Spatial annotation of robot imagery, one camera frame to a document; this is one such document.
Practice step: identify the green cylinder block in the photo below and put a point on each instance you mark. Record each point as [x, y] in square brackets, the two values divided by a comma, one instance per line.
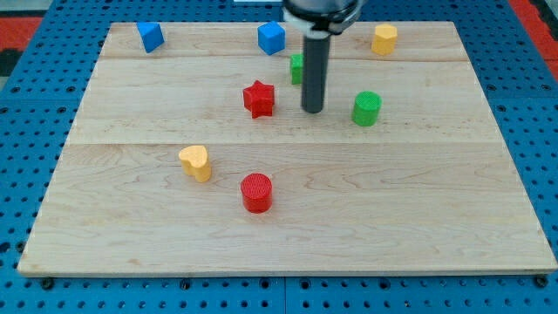
[367, 105]

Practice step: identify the light wooden board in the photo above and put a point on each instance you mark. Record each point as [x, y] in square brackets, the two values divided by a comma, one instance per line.
[429, 189]

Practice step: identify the red cylinder block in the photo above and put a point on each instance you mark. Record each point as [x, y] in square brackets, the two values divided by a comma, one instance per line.
[256, 189]

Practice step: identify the red star block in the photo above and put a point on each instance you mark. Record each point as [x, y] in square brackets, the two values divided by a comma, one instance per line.
[259, 99]

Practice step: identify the blue triangular block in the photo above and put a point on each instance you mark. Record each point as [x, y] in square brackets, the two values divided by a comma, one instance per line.
[151, 35]

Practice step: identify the yellow hexagon block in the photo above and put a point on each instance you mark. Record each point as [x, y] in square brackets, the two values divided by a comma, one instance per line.
[384, 39]

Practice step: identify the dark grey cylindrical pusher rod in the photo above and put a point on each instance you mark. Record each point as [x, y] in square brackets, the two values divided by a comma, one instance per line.
[314, 76]

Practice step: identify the green star block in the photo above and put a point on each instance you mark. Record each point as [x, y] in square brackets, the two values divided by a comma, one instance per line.
[296, 68]

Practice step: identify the blue cube block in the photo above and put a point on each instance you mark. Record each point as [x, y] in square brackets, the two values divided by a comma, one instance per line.
[271, 37]

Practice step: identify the yellow heart block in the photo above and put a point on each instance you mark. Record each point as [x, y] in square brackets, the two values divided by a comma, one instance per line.
[195, 162]

